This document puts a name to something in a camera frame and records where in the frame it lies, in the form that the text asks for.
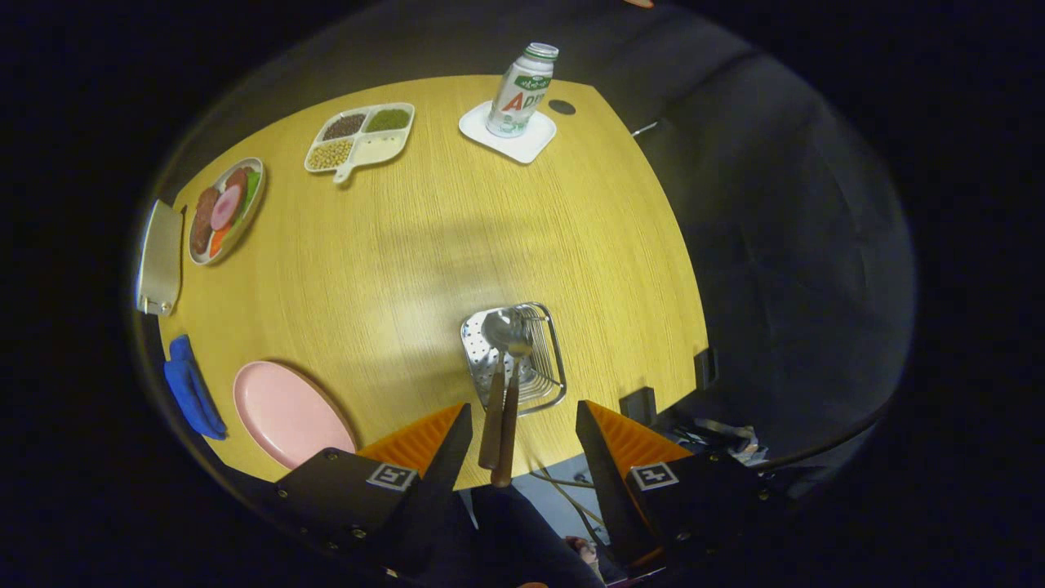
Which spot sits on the white bottle green cap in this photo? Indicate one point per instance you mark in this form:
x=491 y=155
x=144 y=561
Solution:
x=518 y=94

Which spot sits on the white divided bean tray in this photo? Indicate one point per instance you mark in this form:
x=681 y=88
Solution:
x=359 y=139

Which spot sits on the orange toy carrot slice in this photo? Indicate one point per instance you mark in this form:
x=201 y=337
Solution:
x=219 y=242

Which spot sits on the pink toy ham slice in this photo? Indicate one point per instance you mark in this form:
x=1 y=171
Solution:
x=226 y=207

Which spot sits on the brown toy meat piece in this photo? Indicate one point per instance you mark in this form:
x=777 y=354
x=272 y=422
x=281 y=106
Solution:
x=202 y=220
x=237 y=178

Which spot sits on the black table edge clamp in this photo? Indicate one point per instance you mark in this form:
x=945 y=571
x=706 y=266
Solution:
x=706 y=367
x=638 y=407

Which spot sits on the pink round plate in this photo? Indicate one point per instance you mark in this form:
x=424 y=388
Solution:
x=286 y=412

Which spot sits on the white square coaster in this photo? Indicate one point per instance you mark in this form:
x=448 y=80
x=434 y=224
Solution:
x=522 y=147

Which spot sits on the blue towel cloth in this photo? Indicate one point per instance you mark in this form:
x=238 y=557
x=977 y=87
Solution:
x=192 y=392

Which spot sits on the green toy lettuce leaf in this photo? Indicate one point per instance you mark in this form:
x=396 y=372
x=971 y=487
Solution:
x=252 y=189

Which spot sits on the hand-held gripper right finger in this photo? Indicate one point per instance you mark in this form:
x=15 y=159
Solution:
x=710 y=498

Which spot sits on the white toaster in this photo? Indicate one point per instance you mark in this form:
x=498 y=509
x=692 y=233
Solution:
x=161 y=257

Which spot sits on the white oval food plate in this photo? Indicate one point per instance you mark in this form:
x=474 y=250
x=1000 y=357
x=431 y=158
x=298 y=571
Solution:
x=238 y=237

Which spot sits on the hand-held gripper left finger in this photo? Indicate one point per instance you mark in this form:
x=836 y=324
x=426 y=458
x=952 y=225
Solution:
x=359 y=498

